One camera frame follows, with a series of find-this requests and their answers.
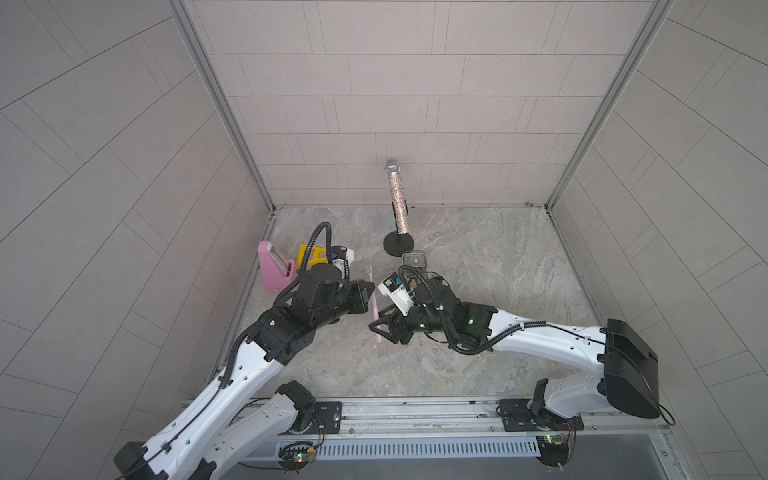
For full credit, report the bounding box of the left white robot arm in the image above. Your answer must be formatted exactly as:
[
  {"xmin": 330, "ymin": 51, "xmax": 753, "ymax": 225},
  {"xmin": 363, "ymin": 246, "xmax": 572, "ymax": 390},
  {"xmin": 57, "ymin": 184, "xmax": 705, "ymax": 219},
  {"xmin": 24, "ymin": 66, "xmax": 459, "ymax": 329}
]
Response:
[{"xmin": 114, "ymin": 263, "xmax": 376, "ymax": 479}]

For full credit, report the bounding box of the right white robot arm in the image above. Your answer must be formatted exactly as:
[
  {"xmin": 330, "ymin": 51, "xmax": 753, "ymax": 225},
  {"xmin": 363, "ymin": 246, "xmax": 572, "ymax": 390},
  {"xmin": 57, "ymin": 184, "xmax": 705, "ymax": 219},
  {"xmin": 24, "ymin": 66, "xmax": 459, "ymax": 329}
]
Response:
[{"xmin": 369, "ymin": 273, "xmax": 674, "ymax": 428}]

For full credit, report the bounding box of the pink metronome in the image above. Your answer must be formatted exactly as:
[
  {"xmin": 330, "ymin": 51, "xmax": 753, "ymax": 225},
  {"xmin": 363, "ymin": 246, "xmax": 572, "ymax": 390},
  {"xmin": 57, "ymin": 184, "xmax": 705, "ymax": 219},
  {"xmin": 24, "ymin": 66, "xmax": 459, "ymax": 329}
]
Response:
[{"xmin": 258, "ymin": 241, "xmax": 299, "ymax": 293}]

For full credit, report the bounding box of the rhinestone silver microphone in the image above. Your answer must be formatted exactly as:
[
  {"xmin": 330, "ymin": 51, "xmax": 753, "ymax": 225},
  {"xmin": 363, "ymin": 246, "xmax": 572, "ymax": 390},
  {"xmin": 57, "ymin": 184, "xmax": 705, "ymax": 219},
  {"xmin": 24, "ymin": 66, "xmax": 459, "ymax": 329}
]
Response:
[{"xmin": 385, "ymin": 159, "xmax": 410, "ymax": 235}]

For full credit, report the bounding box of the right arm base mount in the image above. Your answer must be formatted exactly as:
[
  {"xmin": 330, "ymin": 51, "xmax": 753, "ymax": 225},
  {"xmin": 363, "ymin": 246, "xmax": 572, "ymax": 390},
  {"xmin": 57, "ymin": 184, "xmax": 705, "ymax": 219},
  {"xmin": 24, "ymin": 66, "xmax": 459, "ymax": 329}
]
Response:
[{"xmin": 496, "ymin": 398, "xmax": 584, "ymax": 433}]

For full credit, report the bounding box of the left controller board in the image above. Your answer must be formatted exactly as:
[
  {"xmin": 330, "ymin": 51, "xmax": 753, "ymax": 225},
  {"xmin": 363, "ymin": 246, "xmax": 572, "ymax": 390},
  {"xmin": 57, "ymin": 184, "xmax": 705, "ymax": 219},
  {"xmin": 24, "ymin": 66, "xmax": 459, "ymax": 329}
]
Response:
[{"xmin": 277, "ymin": 441, "xmax": 319, "ymax": 474}]

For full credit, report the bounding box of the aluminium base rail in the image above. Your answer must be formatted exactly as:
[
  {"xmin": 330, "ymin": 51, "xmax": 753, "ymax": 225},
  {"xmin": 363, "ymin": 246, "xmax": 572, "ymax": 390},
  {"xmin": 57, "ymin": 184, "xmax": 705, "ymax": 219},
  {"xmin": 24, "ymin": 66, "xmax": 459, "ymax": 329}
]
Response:
[{"xmin": 236, "ymin": 397, "xmax": 670, "ymax": 468}]

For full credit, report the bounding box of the yellow triangular block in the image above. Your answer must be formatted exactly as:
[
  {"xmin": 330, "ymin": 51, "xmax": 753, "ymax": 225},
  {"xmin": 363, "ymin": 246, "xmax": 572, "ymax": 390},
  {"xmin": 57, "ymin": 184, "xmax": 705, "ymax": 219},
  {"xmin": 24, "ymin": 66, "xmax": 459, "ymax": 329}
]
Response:
[{"xmin": 297, "ymin": 244, "xmax": 327, "ymax": 270}]

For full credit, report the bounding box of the pink toothbrush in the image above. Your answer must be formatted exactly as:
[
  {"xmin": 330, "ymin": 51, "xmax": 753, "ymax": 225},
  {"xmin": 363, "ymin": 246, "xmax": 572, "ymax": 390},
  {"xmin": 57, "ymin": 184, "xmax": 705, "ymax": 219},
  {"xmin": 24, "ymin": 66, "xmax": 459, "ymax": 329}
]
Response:
[{"xmin": 365, "ymin": 264, "xmax": 379, "ymax": 321}]

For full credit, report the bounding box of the black microphone stand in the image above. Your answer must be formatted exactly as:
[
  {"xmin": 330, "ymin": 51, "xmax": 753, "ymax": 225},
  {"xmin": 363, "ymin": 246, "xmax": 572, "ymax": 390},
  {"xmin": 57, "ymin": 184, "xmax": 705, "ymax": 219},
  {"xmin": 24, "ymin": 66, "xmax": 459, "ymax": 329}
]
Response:
[{"xmin": 383, "ymin": 202, "xmax": 415, "ymax": 257}]

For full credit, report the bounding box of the right controller board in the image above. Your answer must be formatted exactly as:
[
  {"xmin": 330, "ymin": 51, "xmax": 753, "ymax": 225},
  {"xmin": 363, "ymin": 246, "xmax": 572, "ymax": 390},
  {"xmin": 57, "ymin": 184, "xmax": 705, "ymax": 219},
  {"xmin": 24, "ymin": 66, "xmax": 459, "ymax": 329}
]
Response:
[{"xmin": 536, "ymin": 434, "xmax": 575, "ymax": 471}]

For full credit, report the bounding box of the controller board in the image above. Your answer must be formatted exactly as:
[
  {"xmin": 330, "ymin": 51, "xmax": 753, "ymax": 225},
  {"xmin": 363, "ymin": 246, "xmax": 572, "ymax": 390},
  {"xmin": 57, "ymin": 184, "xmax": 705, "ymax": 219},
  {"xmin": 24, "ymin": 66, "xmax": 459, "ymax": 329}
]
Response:
[
  {"xmin": 536, "ymin": 434, "xmax": 575, "ymax": 471},
  {"xmin": 277, "ymin": 441, "xmax": 319, "ymax": 474}
]

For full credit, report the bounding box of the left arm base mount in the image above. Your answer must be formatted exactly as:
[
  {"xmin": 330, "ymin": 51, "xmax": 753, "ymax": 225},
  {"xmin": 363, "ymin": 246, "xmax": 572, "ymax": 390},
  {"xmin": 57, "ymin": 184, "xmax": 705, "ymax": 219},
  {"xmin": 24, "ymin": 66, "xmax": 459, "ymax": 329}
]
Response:
[{"xmin": 284, "ymin": 401, "xmax": 343, "ymax": 435}]

